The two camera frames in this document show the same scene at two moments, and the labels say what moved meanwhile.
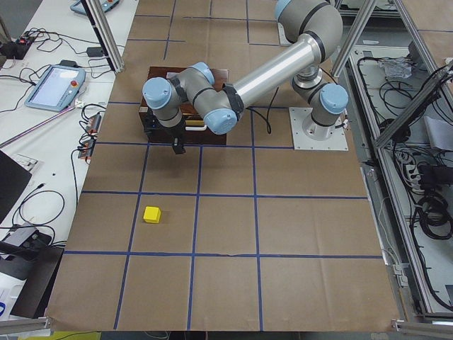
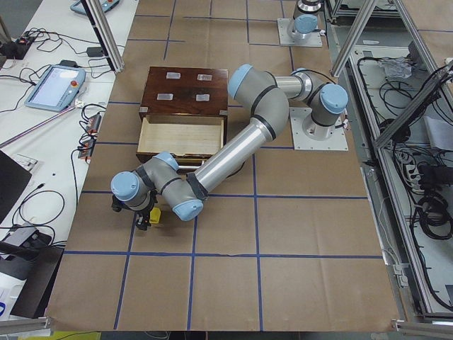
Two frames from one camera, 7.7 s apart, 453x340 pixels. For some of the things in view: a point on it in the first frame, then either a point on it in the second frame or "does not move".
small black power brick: [94, 52] does not move
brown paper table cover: [246, 236] does not move
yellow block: [152, 214] does not move
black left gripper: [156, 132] -> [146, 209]
